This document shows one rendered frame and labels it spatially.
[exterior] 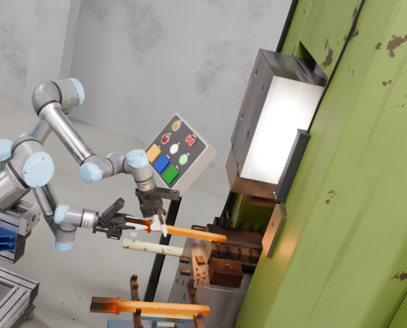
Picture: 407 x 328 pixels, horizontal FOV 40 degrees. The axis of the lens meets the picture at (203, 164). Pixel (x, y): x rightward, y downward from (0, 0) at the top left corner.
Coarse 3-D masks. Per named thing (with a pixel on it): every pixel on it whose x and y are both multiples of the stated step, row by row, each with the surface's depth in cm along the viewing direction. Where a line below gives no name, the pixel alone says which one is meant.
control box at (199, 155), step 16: (192, 128) 274; (160, 144) 281; (176, 144) 273; (192, 144) 267; (208, 144) 264; (176, 160) 269; (192, 160) 263; (208, 160) 265; (160, 176) 272; (176, 176) 265; (192, 176) 265
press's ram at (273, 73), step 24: (264, 72) 199; (288, 72) 194; (312, 72) 202; (264, 96) 193; (288, 96) 191; (312, 96) 192; (240, 120) 220; (264, 120) 195; (288, 120) 196; (240, 144) 213; (264, 144) 199; (288, 144) 200; (240, 168) 206; (264, 168) 204
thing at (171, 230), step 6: (126, 222) 226; (132, 222) 225; (138, 222) 225; (144, 222) 227; (150, 222) 227; (168, 228) 228; (174, 228) 229; (180, 228) 230; (186, 228) 231; (174, 234) 229; (180, 234) 229; (186, 234) 230; (192, 234) 230; (198, 234) 230; (204, 234) 231; (210, 234) 232; (216, 234) 234; (222, 240) 232
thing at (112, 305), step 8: (96, 304) 182; (104, 304) 183; (112, 304) 183; (120, 304) 183; (128, 304) 185; (136, 304) 186; (144, 304) 187; (152, 304) 188; (160, 304) 189; (168, 304) 190; (176, 304) 191; (184, 304) 192; (104, 312) 184; (112, 312) 184; (144, 312) 187; (152, 312) 187; (160, 312) 188; (168, 312) 189; (176, 312) 190; (184, 312) 190; (192, 312) 191; (208, 312) 192
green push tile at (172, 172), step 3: (171, 165) 269; (171, 168) 268; (174, 168) 267; (165, 171) 270; (168, 171) 269; (171, 171) 267; (174, 171) 266; (177, 171) 265; (165, 174) 269; (168, 174) 268; (171, 174) 266; (174, 174) 265; (177, 174) 265; (165, 177) 268; (168, 177) 267; (171, 177) 266; (174, 177) 265; (165, 180) 267; (168, 180) 266; (171, 180) 265; (168, 183) 265
